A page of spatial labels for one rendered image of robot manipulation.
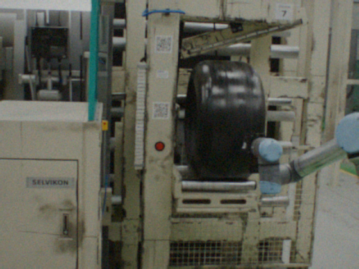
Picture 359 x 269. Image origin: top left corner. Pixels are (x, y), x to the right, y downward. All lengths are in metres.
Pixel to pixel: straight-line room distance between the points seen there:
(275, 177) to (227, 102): 0.50
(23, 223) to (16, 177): 0.15
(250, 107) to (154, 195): 0.59
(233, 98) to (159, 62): 0.36
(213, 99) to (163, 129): 0.29
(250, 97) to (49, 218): 1.02
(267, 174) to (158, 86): 0.74
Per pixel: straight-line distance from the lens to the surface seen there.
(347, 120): 1.71
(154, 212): 2.54
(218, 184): 2.47
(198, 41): 2.85
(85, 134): 1.72
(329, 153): 1.93
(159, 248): 2.60
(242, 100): 2.33
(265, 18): 2.79
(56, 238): 1.80
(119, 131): 3.25
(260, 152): 1.92
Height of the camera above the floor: 1.51
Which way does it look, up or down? 9 degrees down
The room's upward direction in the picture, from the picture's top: 2 degrees clockwise
